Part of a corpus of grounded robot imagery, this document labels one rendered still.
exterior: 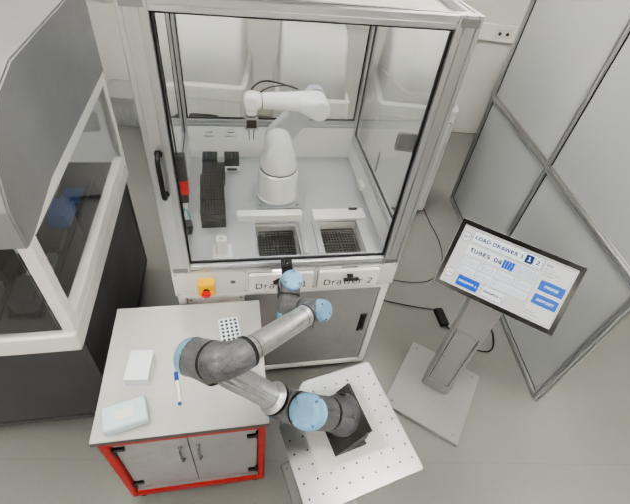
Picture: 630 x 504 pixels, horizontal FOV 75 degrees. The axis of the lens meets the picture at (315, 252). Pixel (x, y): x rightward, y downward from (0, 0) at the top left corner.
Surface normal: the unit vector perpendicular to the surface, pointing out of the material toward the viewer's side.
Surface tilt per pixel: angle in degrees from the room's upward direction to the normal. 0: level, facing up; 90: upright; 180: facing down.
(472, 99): 90
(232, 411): 0
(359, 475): 0
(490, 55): 90
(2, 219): 90
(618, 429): 0
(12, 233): 90
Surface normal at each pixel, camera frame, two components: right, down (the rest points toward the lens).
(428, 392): 0.07, -0.68
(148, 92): 0.16, 0.71
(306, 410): -0.51, -0.32
